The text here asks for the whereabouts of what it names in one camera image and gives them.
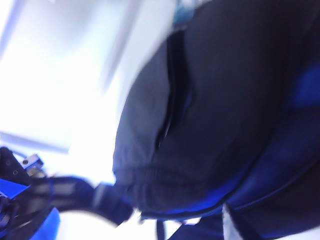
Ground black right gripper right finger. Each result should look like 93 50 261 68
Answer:
223 202 266 240

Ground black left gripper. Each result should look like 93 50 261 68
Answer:
0 147 45 179

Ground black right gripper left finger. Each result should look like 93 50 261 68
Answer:
31 207 61 240

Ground black blue backpack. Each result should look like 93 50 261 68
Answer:
32 0 320 240

